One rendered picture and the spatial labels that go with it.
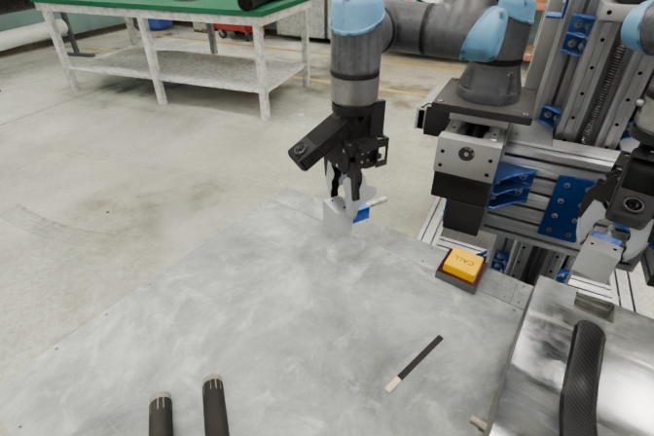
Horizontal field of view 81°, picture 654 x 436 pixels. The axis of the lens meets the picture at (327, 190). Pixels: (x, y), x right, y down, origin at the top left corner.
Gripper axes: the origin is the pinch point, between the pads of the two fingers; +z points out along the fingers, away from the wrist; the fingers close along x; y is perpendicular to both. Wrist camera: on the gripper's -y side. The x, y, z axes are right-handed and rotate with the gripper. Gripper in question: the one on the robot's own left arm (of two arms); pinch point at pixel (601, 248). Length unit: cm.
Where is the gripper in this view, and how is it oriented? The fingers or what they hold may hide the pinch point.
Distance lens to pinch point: 76.5
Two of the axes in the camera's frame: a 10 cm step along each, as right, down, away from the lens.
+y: 6.7, -4.1, 6.2
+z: 0.0, 8.3, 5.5
